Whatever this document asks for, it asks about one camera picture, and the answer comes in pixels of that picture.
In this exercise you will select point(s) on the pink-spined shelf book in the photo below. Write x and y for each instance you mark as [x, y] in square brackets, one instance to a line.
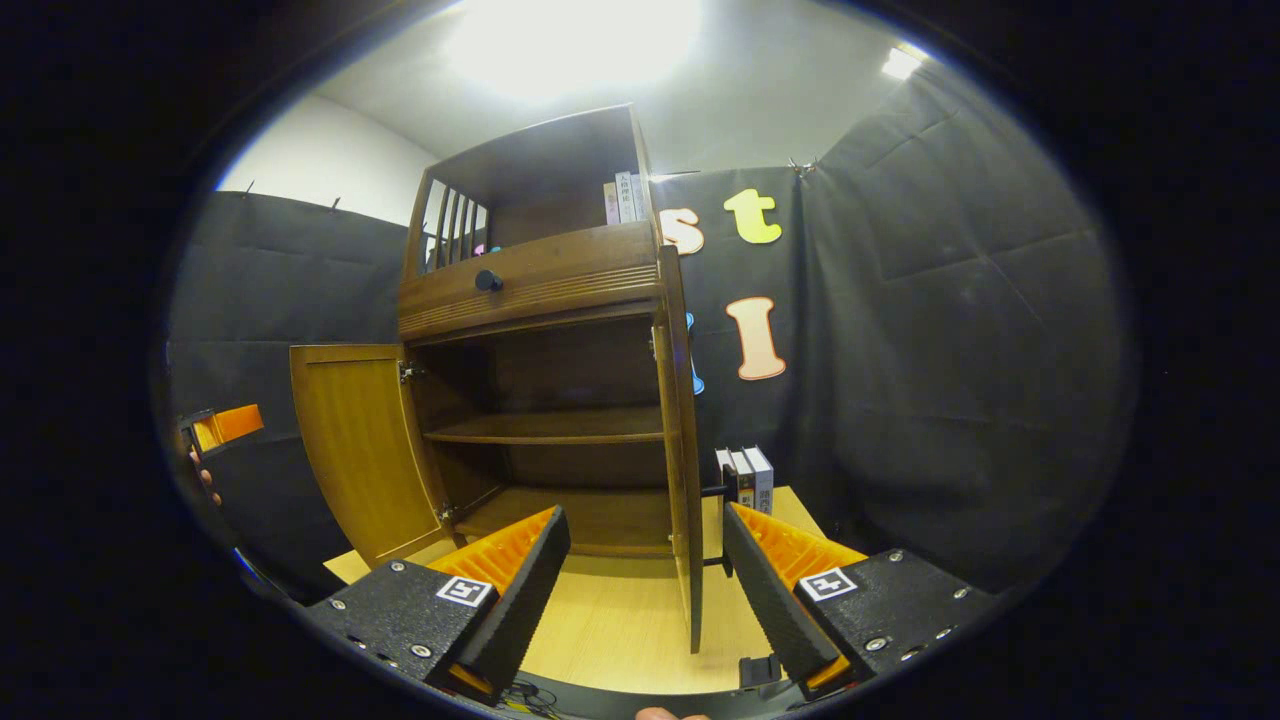
[611, 205]

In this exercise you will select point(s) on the wooden inner cabinet shelf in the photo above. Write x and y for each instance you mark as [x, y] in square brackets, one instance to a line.
[550, 427]

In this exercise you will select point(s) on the white-spined shelf book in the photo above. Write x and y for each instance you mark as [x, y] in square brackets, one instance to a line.
[625, 198]

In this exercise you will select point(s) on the large ceiling light panel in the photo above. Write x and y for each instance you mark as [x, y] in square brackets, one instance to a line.
[570, 45]

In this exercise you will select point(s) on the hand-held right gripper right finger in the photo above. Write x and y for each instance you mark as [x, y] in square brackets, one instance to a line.
[765, 600]

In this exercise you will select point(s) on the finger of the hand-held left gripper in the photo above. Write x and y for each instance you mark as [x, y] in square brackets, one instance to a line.
[235, 424]

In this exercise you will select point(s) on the grey-spined shelf book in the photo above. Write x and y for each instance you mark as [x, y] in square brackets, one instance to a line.
[639, 198]

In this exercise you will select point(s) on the small ceiling light panel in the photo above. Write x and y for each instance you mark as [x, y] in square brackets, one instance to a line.
[903, 62]

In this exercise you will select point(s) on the small black block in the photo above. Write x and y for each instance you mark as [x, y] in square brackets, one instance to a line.
[760, 671]

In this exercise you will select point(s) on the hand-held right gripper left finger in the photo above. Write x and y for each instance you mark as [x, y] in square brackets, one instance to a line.
[530, 600]

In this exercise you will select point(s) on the upright paperback book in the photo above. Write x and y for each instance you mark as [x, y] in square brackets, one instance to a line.
[725, 478]
[743, 482]
[762, 480]

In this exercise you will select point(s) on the wooden double-door shoe cabinet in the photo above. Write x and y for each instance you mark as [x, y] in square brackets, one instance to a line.
[560, 160]

